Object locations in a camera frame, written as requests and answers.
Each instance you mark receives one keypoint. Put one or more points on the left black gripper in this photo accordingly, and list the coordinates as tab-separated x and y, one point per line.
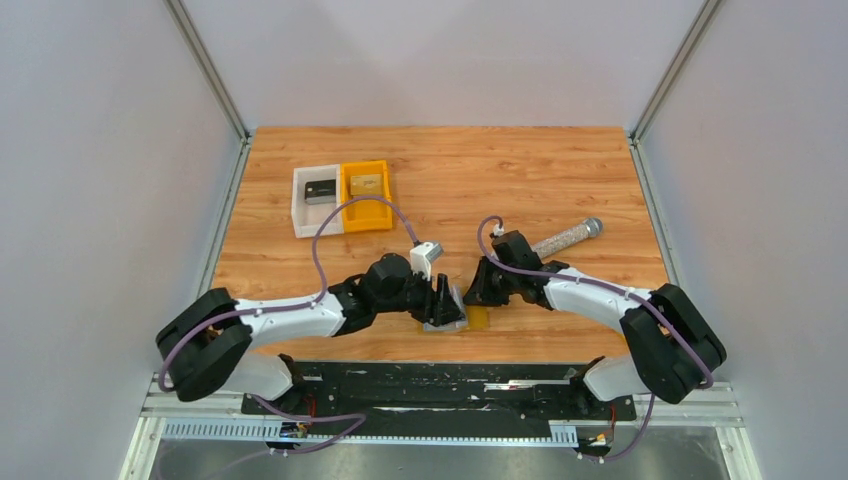
437	306

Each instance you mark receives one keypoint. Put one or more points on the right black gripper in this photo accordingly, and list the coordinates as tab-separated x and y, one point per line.
479	292

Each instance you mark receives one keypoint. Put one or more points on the yellow leather card holder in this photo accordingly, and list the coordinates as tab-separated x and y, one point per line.
477	318

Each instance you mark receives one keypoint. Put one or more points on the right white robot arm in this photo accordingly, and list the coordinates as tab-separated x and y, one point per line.
671	348

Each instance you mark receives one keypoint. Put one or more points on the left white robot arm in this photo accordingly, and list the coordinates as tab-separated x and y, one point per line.
207	347

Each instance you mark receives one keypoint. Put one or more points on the gold VIP card in bin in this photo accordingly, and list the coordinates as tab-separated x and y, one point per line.
366	185

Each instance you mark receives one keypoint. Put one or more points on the black card in bin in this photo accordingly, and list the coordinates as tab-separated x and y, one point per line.
318	192

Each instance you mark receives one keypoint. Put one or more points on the yellow plastic bin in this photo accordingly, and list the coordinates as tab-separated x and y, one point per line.
366	213

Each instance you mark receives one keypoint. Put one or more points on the glitter silver microphone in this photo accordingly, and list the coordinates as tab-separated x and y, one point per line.
589	228

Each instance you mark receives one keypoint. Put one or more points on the white plastic bin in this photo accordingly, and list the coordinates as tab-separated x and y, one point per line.
306	219

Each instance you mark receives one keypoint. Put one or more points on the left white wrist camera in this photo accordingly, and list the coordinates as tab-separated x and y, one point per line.
423	256

